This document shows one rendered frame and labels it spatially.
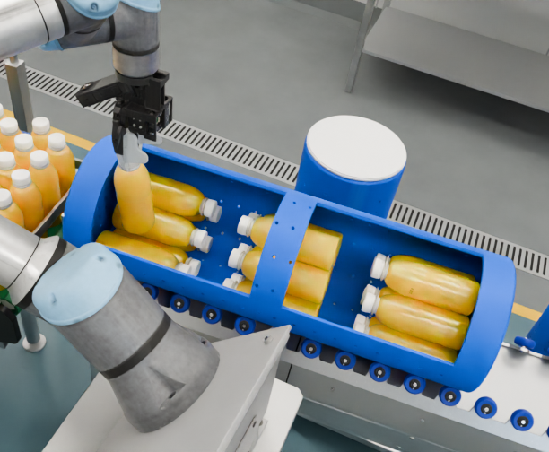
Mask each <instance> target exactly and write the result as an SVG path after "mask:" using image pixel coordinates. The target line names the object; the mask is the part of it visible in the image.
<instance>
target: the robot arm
mask: <svg viewBox="0 0 549 452"><path fill-rule="evenodd" d="M160 10H161V5H160V0H0V61H1V60H4V59H6V58H8V57H12V56H15V55H18V54H20V53H22V52H24V51H27V50H30V49H32V48H35V47H38V48H39V49H41V50H43V51H52V50H61V51H64V50H66V49H68V48H79V47H84V46H90V45H96V44H102V43H108V42H112V54H113V66H114V67H115V74H113V75H110V76H107V77H104V78H102V79H99V80H97V81H94V82H89V83H86V84H84V85H83V86H82V87H81V88H80V90H79V92H78V93H77V94H76V95H75V97H76V98H77V99H78V101H79V102H80V103H81V105H82V106H83V108H84V107H87V106H90V105H94V104H96V103H99V102H102V101H104V100H109V99H112V98H115V97H116V101H117V102H116V103H115V106H114V108H113V121H112V124H113V126H112V136H111V137H112V144H113V148H114V152H115V154H116V155H117V157H118V161H119V163H120V164H121V166H122V168H123V169H124V171H127V172H128V171H129V163H142V164H145V163H146V162H147V161H148V156H147V154H146V153H145V152H143V151H142V146H143V143H144V144H161V143H162V138H161V137H160V136H159V135H157V132H159V130H160V129H161V128H164V129H165V128H166V127H167V125H168V124H169V121H172V103H173V97H172V96H169V95H166V94H165V83H166V82H167V81H168V80H169V79H170V72H167V71H163V70H161V69H159V66H160ZM169 105H170V115H169ZM127 128H128V130H129V131H130V132H128V133H127V132H126V129H127ZM0 285H2V286H3V287H5V288H6V289H7V290H8V291H9V293H10V297H11V300H12V304H13V305H15V306H17V307H19V308H21V309H23V310H25V311H27V312H29V313H31V314H32V315H34V316H36V317H38V318H40V319H42V320H44V321H46V322H48V323H50V324H51V325H52V326H54V327H55V328H56V329H57V330H58V331H59V332H60V333H61V334H62V335H63V336H64V337H65V338H66V339H67V340H68V341H69V342H70V343H71V344H72V346H73V347H74V348H75V349H76V350H77V351H78V352H79V353H80V354H81V355H82V356H83V357H84V358H85V359H86V360H87V361H88V362H89V363H90V364H91V365H92V366H93V367H94V368H95V369H96V370H97V371H98V372H99V373H100V374H101V375H102V376H103V377H104V378H105V379H106V380H107V381H108V382H109V383H110V385H111V387H112V390H113V392H114V394H115V396H116V398H117V400H118V402H119V404H120V406H121V408H122V410H123V412H124V415H125V417H126V419H127V420H128V421H129V422H130V423H131V424H132V425H133V426H134V427H135V428H136V429H137V430H138V431H140V432H143V433H145V432H152V431H155V430H158V429H160V428H162V427H164V426H166V425H168V424H169V423H171V422H173V421H174V420H176V419H177V418H178V417H179V416H180V415H181V414H182V413H184V412H185V411H186V410H187V409H188V408H189V407H190V406H191V405H192V404H193V403H194V402H195V401H196V400H197V399H198V398H199V397H200V396H201V395H202V394H203V393H204V391H205V390H206V389H207V387H208V386H209V384H210V383H211V381H212V380H213V378H214V375H215V373H216V371H217V369H218V366H219V363H220V354H219V353H218V351H217V350H216V349H215V348H214V347H213V346H212V345H211V343H210V342H209V341H207V340H206V339H205V338H204V337H201V336H200V335H197V334H196V333H194V332H192V331H190V330H188V329H187V328H185V327H183V326H181V325H180V324H178V323H176V322H175V321H173V320H172V319H171V318H170V317H169V315H168V314H167V313H166V312H165V311H164V310H163V309H162V308H161V306H160V305H159V304H158V303H157V302H156V301H155V300H154V299H153V297H152V296H151V295H150V294H149V293H148V292H147V291H146V290H145V288H144V287H143V286H142V285H141V284H140V283H139V282H138V281H137V280H136V279H135V278H134V276H133V275H131V274H130V273H129V272H128V270H127V269H126V268H125V267H124V266H123V265H122V263H121V261H120V259H119V258H118V256H117V255H115V254H114V253H113V252H111V251H109V250H108V249H107V248H106V247H105V246H103V245H102V244H100V243H89V244H85V245H82V246H81V247H80V248H77V247H76V246H74V245H72V244H71V243H69V242H67V241H65V240H64V239H61V238H60V237H58V236H53V237H48V238H40V237H38V236H36V235H35V234H33V233H31V232H29V231H28V230H25V229H24V228H23V227H21V226H19V225H18V224H16V223H14V222H12V221H10V220H8V219H7V218H5V217H4V216H2V215H1V214H0Z"/></svg>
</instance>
